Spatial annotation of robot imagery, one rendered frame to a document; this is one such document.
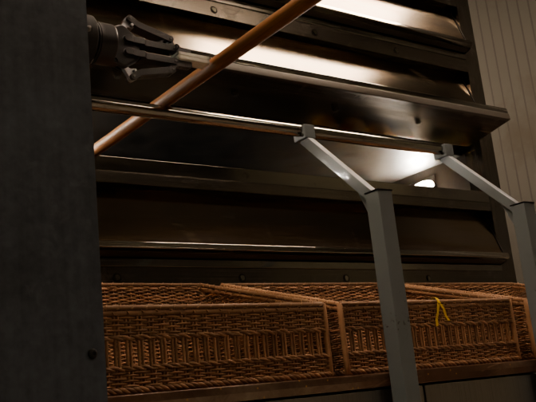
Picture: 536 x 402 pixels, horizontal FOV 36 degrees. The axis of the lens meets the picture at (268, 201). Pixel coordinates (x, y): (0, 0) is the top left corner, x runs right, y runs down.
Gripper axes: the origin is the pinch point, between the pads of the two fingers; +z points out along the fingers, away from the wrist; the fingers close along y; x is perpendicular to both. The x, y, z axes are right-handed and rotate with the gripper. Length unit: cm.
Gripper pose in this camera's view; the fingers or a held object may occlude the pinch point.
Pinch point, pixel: (190, 60)
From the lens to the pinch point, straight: 160.7
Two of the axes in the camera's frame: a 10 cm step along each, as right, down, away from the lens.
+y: 1.0, 9.7, -2.4
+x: 5.8, -2.5, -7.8
